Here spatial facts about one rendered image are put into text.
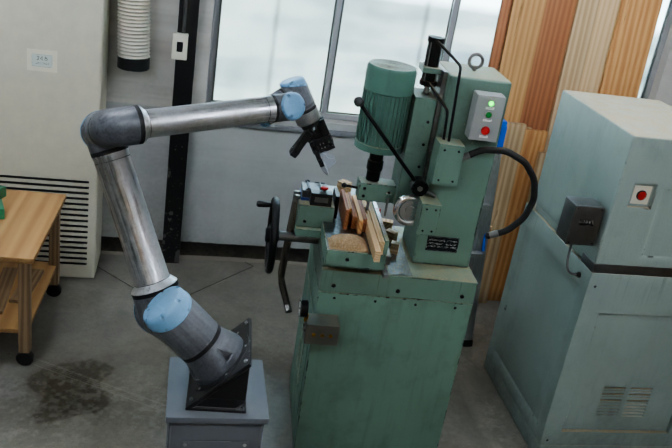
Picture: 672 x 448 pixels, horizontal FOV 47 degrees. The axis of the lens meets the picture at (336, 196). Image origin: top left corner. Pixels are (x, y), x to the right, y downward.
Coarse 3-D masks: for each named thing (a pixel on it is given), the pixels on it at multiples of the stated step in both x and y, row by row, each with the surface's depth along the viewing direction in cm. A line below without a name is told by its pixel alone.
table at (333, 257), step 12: (300, 228) 286; (312, 228) 288; (324, 228) 282; (336, 228) 284; (348, 228) 285; (324, 240) 276; (324, 252) 273; (336, 252) 267; (348, 252) 268; (360, 252) 269; (336, 264) 269; (348, 264) 270; (360, 264) 270; (372, 264) 270; (384, 264) 271
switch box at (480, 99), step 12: (480, 96) 260; (492, 96) 260; (504, 96) 262; (480, 108) 261; (468, 120) 267; (480, 120) 263; (492, 120) 263; (468, 132) 266; (480, 132) 265; (492, 132) 265
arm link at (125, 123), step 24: (264, 96) 249; (288, 96) 249; (96, 120) 226; (120, 120) 224; (144, 120) 225; (168, 120) 230; (192, 120) 234; (216, 120) 238; (240, 120) 243; (264, 120) 248; (288, 120) 254; (120, 144) 227
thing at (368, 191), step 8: (360, 176) 289; (360, 184) 283; (368, 184) 283; (376, 184) 284; (384, 184) 285; (392, 184) 286; (360, 192) 284; (368, 192) 285; (376, 192) 285; (384, 192) 285; (392, 192) 286; (368, 200) 286; (376, 200) 286; (384, 200) 286; (392, 200) 287
